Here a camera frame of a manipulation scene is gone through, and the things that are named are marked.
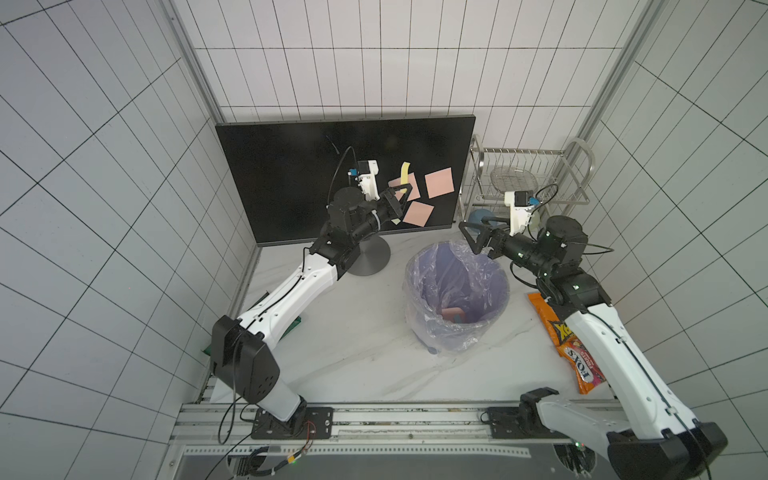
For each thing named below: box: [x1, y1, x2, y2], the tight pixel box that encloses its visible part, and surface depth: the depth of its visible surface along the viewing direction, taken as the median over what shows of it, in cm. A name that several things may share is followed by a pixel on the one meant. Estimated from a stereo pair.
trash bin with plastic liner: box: [403, 241, 511, 355], surface depth 77 cm
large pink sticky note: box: [424, 167, 455, 199], surface depth 83 cm
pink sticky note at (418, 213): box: [402, 201, 435, 227], surface depth 89 cm
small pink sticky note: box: [441, 307, 465, 323], surface depth 87 cm
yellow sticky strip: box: [400, 162, 411, 193], surface depth 70 cm
